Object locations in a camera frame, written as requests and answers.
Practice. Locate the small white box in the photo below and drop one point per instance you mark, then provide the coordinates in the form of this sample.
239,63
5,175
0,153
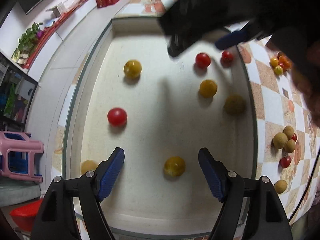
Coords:
57,8

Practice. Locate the person's right forearm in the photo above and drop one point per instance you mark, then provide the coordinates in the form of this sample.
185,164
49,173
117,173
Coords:
308,85

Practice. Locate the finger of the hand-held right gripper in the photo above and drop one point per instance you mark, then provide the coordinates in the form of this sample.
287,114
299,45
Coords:
230,39
190,25

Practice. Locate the green potted plant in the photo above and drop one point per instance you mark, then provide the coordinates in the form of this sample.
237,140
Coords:
28,36

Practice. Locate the small red cherry tomato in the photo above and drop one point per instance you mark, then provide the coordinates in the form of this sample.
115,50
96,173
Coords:
280,54

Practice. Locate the blue plastic stool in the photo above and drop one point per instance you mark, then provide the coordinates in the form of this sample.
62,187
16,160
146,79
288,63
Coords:
15,161

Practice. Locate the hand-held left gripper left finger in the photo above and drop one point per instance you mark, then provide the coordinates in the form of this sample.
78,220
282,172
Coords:
111,175

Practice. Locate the small orange cherry tomato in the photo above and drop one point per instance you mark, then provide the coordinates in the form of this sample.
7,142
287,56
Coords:
285,62

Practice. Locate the olive brown round fruit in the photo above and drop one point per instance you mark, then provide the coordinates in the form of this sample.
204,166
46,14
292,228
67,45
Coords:
234,104

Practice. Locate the pink plastic stool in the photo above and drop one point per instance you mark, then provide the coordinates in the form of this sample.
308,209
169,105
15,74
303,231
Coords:
30,146

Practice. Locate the red plastic basin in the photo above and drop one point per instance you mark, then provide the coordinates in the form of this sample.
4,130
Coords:
25,213

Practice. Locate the small yellow cherry tomato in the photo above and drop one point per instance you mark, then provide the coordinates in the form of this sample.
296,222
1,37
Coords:
274,61
278,70

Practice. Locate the grey-green cushion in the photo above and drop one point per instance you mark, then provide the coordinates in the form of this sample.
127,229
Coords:
17,192

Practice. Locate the pale yellow round fruit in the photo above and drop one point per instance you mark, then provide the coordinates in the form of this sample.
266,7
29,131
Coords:
88,166

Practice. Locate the white rectangular tray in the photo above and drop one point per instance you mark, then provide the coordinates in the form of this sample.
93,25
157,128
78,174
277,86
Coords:
155,120

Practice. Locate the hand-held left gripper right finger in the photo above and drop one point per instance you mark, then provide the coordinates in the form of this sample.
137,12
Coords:
212,175

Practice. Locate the brown longan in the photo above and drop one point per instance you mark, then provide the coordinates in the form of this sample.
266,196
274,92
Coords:
288,131
280,140
280,186
290,145

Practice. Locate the glass fish tank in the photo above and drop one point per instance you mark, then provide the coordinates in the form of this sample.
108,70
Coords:
15,97

